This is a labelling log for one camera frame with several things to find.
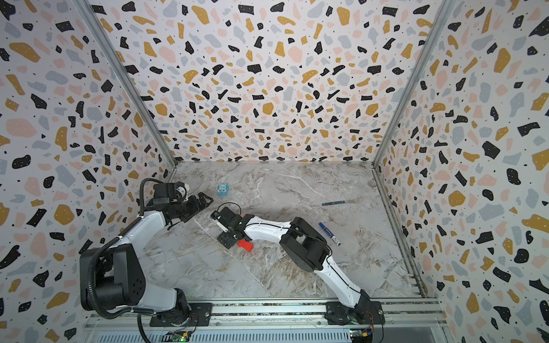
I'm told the right corner metal post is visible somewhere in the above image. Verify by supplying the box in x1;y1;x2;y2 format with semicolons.
372;0;458;168

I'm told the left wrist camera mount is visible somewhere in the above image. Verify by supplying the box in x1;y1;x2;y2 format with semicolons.
152;182;187;205

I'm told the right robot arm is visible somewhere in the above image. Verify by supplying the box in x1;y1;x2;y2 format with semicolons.
212;208;377;325

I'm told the blue owl toy block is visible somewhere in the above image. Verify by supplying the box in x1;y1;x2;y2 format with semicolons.
217;183;230;197

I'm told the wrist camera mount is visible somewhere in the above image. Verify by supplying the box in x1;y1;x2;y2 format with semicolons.
152;182;187;205
210;207;242;232

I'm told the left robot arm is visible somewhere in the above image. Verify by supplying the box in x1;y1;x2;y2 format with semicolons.
79;192;213;326

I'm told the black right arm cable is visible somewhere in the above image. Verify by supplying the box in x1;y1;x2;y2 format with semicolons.
214;201;387;343

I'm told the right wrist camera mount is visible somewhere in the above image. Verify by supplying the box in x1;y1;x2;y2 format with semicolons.
210;207;242;232

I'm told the left corner metal post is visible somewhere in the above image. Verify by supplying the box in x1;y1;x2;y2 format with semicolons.
75;1;177;167

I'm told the corner metal post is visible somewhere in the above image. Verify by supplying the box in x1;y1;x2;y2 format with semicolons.
372;0;458;168
75;1;177;167

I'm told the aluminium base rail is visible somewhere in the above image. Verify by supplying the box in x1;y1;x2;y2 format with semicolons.
83;296;449;333

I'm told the blue white marker pen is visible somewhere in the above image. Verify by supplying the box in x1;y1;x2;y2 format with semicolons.
319;222;342;247

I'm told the red arch block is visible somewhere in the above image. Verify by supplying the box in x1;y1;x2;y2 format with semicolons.
237;240;254;253

